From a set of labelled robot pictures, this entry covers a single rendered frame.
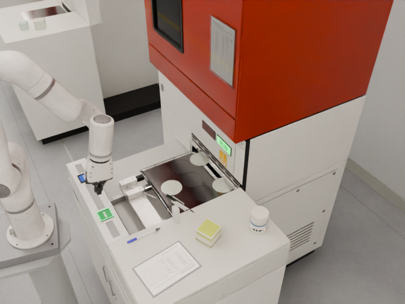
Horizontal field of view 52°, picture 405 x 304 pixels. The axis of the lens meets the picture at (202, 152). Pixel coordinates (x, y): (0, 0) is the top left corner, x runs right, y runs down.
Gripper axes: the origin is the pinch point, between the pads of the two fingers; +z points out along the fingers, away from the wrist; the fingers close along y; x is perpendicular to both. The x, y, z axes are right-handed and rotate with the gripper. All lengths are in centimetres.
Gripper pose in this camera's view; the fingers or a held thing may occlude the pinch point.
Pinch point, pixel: (98, 189)
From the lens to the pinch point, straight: 166.0
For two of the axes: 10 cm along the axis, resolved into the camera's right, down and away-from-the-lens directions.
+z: -1.8, 8.2, 5.5
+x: 5.1, 5.5, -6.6
